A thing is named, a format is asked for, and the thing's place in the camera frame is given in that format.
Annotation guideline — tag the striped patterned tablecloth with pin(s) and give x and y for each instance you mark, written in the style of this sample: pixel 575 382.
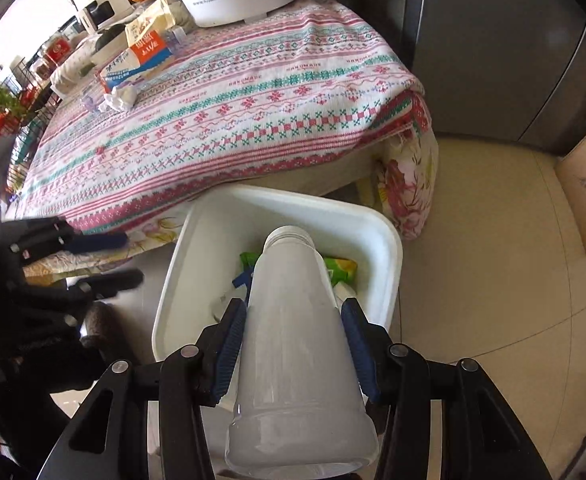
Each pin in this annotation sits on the striped patterned tablecloth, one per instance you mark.
pixel 248 125

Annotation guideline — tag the orange and white carton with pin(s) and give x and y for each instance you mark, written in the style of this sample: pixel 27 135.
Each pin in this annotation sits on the orange and white carton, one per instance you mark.
pixel 138 57

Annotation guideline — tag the red label jar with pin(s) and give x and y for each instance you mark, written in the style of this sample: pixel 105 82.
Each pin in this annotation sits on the red label jar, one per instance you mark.
pixel 60 50

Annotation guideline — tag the white plastic bin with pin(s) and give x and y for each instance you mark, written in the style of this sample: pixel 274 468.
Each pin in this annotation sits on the white plastic bin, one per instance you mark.
pixel 213 240

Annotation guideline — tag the grey refrigerator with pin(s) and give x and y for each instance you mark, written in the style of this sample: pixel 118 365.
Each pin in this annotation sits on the grey refrigerator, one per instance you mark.
pixel 498 60

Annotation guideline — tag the white plastic bottle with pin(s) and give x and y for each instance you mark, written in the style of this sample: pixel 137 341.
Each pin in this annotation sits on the white plastic bottle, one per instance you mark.
pixel 298 360

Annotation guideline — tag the green squash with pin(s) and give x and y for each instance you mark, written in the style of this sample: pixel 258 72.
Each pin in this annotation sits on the green squash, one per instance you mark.
pixel 109 36

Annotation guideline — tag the beige snack pack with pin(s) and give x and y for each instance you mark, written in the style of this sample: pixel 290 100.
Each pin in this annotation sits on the beige snack pack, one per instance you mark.
pixel 148 20

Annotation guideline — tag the clear plastic wrapper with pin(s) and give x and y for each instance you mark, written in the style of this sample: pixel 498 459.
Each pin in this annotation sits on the clear plastic wrapper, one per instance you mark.
pixel 89 97

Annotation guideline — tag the white bowl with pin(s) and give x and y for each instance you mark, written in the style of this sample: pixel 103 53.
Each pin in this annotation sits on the white bowl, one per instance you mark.
pixel 100 52

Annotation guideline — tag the blue milk carton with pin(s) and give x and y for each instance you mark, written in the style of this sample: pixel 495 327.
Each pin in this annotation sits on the blue milk carton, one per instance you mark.
pixel 243 279

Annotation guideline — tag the white tissue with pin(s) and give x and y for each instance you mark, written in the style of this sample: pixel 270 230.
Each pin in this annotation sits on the white tissue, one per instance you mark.
pixel 120 99

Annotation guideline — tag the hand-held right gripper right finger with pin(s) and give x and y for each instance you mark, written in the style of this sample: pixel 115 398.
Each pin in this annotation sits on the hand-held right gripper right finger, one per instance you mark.
pixel 355 345

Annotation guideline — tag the green snack bag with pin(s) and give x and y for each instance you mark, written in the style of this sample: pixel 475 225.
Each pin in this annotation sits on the green snack bag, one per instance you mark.
pixel 343 267

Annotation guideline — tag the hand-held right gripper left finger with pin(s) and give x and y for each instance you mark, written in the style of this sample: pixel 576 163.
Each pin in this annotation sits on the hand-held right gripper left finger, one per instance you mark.
pixel 230 345

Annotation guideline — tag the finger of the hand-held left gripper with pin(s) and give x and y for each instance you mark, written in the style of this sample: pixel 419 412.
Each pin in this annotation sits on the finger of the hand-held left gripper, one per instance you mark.
pixel 115 281
pixel 93 242

